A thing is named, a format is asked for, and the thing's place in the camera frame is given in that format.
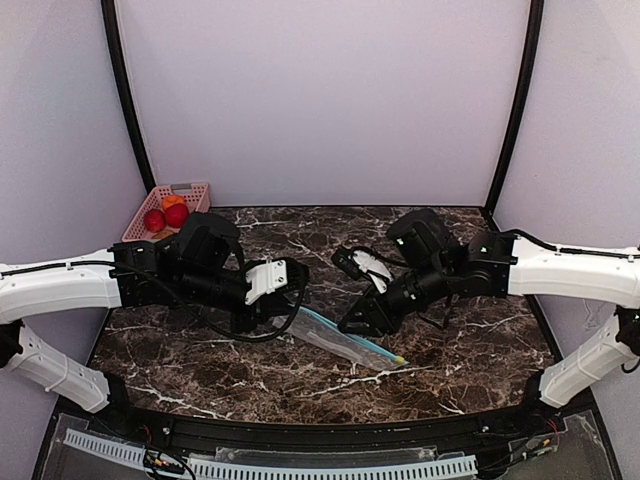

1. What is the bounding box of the clear zip top bag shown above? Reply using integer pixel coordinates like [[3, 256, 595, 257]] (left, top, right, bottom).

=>
[[286, 307, 409, 372]]

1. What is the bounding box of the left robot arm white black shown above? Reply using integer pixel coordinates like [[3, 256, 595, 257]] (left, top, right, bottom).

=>
[[1, 212, 308, 414]]

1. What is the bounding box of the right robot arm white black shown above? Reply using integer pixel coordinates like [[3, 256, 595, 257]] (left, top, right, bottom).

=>
[[332, 208, 639, 409]]

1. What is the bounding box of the red apple right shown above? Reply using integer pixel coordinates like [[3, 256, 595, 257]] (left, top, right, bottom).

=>
[[164, 205, 190, 229]]

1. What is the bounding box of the red apple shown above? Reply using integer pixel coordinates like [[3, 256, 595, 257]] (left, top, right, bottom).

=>
[[143, 209, 166, 233], [164, 205, 190, 229]]

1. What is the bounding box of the pink plastic basket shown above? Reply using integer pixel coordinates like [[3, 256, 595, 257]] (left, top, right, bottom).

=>
[[122, 183, 210, 242]]

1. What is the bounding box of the red apple left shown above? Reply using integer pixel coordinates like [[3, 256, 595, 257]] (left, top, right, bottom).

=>
[[143, 209, 166, 233]]

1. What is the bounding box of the orange tangerine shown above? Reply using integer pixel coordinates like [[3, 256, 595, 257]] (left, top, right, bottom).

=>
[[161, 195, 187, 211]]

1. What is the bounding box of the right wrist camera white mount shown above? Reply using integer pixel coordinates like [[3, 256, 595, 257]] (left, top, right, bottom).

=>
[[331, 247, 393, 294]]

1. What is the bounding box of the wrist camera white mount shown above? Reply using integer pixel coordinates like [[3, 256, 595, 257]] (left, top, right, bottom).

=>
[[331, 247, 393, 294], [243, 258, 309, 306]]

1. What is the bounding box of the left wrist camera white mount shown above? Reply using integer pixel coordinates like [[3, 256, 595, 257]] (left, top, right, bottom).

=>
[[243, 258, 309, 306]]

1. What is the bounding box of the black front rail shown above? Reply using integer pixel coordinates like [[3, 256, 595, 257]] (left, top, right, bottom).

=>
[[90, 407, 554, 453]]

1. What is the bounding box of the white slotted cable duct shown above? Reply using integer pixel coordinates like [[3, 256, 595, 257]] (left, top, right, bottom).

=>
[[63, 429, 478, 479]]

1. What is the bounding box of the right black frame post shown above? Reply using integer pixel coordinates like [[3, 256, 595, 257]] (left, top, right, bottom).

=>
[[483, 0, 545, 218]]

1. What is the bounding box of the black frame post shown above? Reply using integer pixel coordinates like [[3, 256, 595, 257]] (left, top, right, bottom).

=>
[[100, 0, 156, 193], [483, 0, 545, 218]]

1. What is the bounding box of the left black frame post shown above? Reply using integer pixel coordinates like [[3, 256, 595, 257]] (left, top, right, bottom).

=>
[[100, 0, 156, 193]]

